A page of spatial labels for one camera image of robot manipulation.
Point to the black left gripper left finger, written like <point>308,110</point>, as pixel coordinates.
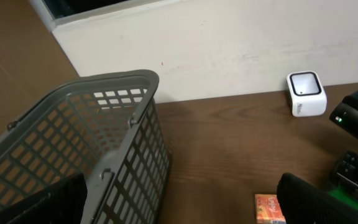
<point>62,202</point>

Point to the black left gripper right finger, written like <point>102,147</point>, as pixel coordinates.
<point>300,202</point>

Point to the green-lidded white jar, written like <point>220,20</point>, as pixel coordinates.
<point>343,195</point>

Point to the orange snack packet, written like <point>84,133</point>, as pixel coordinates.
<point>267,209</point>

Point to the white barcode scanner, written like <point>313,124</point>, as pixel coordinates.
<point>307,95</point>

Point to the grey plastic mesh basket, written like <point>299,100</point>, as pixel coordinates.
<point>103,126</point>

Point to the dark window with white frame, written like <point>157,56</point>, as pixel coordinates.
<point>54,13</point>

